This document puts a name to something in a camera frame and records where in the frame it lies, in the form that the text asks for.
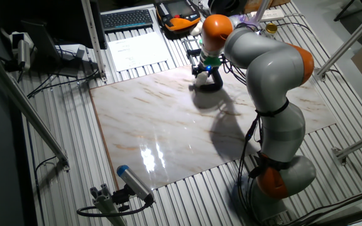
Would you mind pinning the aluminium profile bar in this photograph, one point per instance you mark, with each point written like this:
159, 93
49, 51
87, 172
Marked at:
350, 39
357, 144
27, 105

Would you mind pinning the white paper sheet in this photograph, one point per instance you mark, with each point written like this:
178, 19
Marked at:
137, 50

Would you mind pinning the white round jar lid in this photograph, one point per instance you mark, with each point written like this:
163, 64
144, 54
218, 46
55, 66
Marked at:
203, 75

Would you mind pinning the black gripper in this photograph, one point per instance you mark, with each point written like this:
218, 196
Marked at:
205, 68

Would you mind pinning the black camera clamp mount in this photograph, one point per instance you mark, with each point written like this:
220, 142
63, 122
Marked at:
121, 197

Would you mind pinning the grey electronics box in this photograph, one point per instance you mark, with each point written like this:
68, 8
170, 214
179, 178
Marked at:
72, 51

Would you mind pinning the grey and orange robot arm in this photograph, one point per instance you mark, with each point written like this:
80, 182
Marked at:
272, 72

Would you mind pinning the small white rounded object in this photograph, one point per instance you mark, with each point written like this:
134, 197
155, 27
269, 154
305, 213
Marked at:
196, 29

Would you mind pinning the short aluminium profile stub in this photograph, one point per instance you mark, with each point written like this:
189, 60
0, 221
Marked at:
105, 204

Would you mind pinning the brown cardboard box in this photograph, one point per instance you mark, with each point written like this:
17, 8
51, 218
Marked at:
251, 5

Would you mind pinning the marble pattern board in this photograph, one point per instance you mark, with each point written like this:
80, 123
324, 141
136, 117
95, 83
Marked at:
156, 125

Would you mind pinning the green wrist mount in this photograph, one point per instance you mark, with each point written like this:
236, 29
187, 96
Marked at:
213, 60

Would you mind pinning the black computer keyboard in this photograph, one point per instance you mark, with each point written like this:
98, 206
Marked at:
126, 19

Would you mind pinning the dark grey tilted panel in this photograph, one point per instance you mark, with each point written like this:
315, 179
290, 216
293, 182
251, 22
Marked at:
41, 40

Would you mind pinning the grey metal pole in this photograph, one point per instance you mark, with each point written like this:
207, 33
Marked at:
262, 9

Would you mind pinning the grey camera on white mount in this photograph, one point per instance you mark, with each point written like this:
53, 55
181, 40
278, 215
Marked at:
24, 53

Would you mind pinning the aluminium profile post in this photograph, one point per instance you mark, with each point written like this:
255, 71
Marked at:
93, 34

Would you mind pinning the black computer monitor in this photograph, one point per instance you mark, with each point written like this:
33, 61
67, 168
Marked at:
71, 22

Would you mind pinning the black C-clamp with steel screw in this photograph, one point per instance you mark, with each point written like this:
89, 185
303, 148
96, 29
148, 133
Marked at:
217, 83

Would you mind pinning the grey camera with blue cap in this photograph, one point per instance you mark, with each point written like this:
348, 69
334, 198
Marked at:
134, 182

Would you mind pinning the translucent purple plastic bag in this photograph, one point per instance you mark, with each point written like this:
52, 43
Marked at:
247, 20

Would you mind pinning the white power strip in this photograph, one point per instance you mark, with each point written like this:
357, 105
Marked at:
273, 14

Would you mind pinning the jar with yellow lid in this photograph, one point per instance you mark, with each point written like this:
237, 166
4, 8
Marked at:
271, 28

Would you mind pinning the dark metal beam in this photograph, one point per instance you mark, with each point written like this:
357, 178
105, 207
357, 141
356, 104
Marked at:
350, 216

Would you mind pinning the orange and black teach pendant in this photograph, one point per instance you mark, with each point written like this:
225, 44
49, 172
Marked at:
178, 22

